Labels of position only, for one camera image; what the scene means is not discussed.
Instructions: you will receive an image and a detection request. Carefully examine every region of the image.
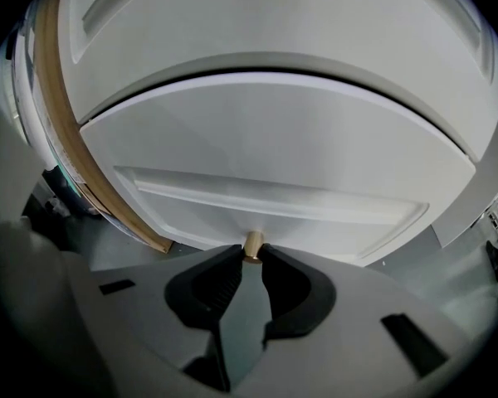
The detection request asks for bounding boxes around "white desk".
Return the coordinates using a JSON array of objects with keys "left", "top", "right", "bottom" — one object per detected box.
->
[{"left": 57, "top": 0, "right": 498, "bottom": 269}]

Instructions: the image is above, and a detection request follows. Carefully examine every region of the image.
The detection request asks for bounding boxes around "brass drawer knob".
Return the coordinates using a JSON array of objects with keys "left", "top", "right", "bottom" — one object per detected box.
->
[{"left": 242, "top": 230, "right": 265, "bottom": 265}]

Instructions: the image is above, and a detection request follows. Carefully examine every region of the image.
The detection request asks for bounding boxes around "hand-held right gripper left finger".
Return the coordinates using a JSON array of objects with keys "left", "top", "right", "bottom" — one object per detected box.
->
[{"left": 164, "top": 244, "right": 245, "bottom": 393}]

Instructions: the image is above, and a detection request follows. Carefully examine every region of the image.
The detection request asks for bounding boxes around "long brown cardboard box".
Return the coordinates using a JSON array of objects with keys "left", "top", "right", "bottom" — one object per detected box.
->
[{"left": 32, "top": 0, "right": 174, "bottom": 255}]

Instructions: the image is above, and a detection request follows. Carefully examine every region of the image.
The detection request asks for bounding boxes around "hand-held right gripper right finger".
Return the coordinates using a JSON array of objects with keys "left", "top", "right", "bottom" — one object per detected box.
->
[{"left": 260, "top": 242, "right": 338, "bottom": 347}]

